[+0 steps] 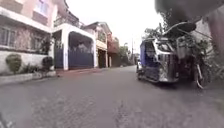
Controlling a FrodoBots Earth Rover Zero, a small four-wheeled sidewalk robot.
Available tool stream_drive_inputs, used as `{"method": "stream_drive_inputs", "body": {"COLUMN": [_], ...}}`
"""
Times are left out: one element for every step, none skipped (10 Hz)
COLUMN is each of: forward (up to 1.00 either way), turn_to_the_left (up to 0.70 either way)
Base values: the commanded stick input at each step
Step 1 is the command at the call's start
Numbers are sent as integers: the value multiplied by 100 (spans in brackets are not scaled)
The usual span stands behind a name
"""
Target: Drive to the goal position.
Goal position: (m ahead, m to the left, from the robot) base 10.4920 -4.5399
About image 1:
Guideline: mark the green tree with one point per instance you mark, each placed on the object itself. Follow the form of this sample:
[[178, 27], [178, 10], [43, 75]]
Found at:
[[124, 54]]

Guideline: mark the row of buildings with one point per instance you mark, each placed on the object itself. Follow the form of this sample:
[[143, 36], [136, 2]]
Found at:
[[104, 43]]

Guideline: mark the pole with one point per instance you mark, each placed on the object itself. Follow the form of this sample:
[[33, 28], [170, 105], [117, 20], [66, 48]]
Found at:
[[132, 50]]

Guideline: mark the white building with blue gate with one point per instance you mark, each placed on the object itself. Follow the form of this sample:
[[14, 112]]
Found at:
[[80, 53]]

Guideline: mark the grey asphalt road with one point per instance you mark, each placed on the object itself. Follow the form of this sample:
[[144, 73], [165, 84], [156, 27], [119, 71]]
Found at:
[[110, 100]]

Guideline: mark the motor tricycle with sidecar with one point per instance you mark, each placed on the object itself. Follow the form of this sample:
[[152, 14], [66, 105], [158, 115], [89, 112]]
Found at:
[[160, 63]]

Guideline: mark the dark green bush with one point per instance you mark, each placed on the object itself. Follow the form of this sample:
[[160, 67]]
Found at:
[[47, 62]]

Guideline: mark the pink and white building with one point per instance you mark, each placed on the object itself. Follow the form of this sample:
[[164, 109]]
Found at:
[[26, 30]]

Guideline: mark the concrete kerb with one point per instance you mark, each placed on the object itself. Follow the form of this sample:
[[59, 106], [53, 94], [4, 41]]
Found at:
[[20, 78]]

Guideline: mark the round green bush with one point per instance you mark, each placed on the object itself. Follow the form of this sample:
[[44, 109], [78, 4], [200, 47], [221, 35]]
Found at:
[[14, 62]]

